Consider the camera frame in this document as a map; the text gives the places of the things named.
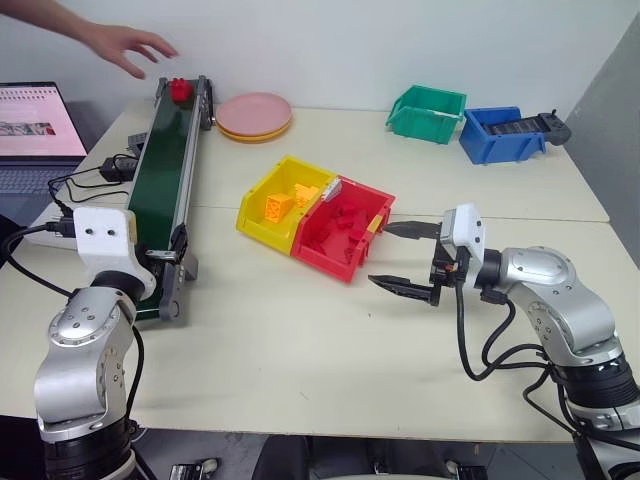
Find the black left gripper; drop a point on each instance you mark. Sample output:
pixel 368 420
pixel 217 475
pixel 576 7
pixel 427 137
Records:
pixel 159 260

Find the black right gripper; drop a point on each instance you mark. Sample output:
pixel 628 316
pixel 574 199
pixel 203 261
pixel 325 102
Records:
pixel 450 267

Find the red toy block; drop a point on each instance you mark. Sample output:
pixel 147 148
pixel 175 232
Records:
pixel 181 91

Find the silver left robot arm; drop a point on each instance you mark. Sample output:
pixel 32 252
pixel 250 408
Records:
pixel 85 350

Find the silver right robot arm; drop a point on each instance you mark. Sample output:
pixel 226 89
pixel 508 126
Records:
pixel 555 295

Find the person's bare forearm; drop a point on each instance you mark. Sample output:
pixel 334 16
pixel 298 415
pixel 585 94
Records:
pixel 40 15

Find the green belt conveyor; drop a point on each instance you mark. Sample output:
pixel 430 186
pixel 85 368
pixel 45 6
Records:
pixel 160 165

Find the person's bare hand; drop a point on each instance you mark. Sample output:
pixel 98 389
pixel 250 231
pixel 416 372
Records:
pixel 120 42

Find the red toy brick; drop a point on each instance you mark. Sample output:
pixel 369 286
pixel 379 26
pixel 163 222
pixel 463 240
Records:
pixel 346 213
pixel 320 242

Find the red plastic bin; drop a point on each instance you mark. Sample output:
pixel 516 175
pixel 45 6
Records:
pixel 325 260

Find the yellow plastic bin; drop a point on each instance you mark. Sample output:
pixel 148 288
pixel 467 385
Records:
pixel 270 227

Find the black power adapter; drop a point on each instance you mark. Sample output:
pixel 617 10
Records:
pixel 117 169

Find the gray white toy block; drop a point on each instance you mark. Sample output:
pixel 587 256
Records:
pixel 332 190

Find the yellow perforated toy block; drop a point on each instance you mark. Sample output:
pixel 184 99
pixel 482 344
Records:
pixel 278 208

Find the dark gray small box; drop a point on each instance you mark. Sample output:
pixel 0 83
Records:
pixel 137 141

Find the yellow stepped toy block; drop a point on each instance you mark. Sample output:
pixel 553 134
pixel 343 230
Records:
pixel 305 195

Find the yellow plate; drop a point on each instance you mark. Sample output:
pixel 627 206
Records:
pixel 252 136

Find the green plastic bin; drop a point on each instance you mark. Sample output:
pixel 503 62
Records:
pixel 427 115

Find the blue plastic bin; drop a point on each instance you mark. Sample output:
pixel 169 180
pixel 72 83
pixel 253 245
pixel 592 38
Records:
pixel 500 142

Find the pink plate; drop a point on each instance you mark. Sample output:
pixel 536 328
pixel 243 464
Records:
pixel 254 113

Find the open laptop computer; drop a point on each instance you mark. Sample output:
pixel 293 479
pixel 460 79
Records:
pixel 35 135

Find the black ribbed handheld controller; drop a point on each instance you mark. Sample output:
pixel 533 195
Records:
pixel 547 127

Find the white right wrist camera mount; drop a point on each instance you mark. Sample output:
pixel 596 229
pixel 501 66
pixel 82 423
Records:
pixel 470 227

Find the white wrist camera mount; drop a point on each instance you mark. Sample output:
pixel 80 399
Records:
pixel 470 227
pixel 102 235

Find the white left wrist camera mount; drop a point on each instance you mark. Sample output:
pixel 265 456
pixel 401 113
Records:
pixel 102 235

